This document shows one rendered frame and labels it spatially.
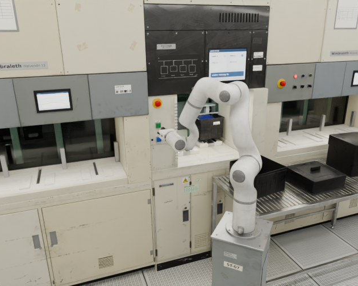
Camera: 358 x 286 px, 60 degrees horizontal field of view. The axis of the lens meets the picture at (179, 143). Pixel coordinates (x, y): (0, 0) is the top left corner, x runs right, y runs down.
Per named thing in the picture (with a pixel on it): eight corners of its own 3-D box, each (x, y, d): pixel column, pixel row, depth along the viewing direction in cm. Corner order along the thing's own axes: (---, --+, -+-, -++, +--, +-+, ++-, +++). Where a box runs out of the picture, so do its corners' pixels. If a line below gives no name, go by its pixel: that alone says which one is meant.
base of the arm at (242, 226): (256, 243, 159) (259, 211, 153) (221, 234, 166) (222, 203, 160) (263, 223, 175) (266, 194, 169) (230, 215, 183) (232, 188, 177)
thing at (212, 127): (198, 144, 261) (198, 108, 250) (188, 138, 279) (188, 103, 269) (224, 141, 269) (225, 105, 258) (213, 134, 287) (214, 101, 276)
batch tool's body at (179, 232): (158, 276, 242) (145, 3, 179) (133, 214, 327) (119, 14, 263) (255, 249, 270) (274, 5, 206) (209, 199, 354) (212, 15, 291)
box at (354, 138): (350, 177, 229) (356, 145, 221) (324, 163, 255) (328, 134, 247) (382, 173, 236) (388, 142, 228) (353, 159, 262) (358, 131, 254)
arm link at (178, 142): (182, 133, 183) (167, 130, 180) (190, 139, 172) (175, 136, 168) (178, 146, 185) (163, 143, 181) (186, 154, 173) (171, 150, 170)
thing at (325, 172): (312, 196, 203) (315, 178, 199) (282, 178, 229) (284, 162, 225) (346, 188, 214) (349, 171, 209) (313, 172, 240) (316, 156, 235)
